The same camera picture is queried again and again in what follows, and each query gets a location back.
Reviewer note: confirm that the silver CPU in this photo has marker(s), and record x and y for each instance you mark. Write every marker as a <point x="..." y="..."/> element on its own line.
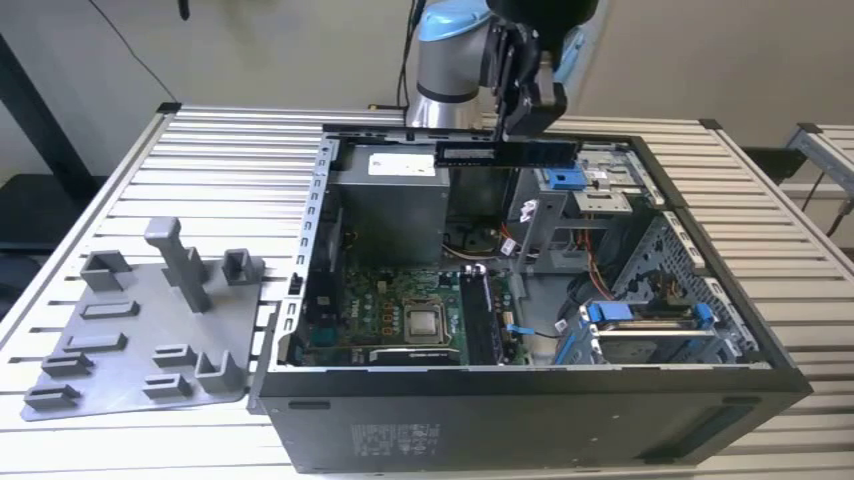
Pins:
<point x="426" y="325"/>

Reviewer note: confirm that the grey power supply unit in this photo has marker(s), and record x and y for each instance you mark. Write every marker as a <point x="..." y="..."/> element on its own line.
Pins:
<point x="394" y="220"/>

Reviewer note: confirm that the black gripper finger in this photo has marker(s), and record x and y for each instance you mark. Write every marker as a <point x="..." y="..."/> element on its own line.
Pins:
<point x="535" y="117"/>
<point x="500" y="75"/>

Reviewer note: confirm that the blue drive carrier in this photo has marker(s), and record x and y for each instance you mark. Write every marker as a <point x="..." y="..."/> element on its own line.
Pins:
<point x="567" y="179"/>

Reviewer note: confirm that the black round fan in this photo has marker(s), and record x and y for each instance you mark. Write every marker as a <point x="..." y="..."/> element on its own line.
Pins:
<point x="477" y="240"/>

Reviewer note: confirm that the black graphics card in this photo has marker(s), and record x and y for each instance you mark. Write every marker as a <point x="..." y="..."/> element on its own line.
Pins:
<point x="414" y="356"/>

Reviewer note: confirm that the wide blue bay clip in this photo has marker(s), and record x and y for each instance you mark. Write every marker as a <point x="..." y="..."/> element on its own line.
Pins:
<point x="611" y="312"/>

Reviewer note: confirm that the black hanging rod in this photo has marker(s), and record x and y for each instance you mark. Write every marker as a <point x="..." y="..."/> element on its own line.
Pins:
<point x="184" y="9"/>

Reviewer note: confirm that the black table corner cap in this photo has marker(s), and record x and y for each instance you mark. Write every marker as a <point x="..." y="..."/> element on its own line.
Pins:
<point x="169" y="106"/>
<point x="712" y="124"/>

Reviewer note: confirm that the black PC case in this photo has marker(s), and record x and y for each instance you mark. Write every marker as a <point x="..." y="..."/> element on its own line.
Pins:
<point x="468" y="425"/>

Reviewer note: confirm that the grey plastic parts rack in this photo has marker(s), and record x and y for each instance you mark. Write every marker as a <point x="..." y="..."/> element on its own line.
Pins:
<point x="148" y="325"/>

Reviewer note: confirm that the green motherboard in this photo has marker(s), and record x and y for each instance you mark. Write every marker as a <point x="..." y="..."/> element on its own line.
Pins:
<point x="364" y="300"/>

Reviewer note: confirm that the metal disk bay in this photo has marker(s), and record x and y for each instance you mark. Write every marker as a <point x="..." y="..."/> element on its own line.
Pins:
<point x="641" y="327"/>

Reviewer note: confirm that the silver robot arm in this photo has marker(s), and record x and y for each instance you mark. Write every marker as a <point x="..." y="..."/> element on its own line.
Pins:
<point x="448" y="65"/>

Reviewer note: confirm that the grey metal drive bracket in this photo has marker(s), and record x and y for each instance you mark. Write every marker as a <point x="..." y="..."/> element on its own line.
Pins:
<point x="604" y="202"/>

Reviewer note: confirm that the narrow blue bay clip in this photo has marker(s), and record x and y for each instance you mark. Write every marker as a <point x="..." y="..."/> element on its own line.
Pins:
<point x="705" y="316"/>

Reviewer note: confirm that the metal slat side table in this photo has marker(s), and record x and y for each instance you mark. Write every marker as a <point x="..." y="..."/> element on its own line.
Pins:
<point x="828" y="150"/>

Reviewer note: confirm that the dark RAM stick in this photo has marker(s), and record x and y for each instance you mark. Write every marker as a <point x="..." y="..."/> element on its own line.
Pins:
<point x="468" y="154"/>
<point x="487" y="325"/>

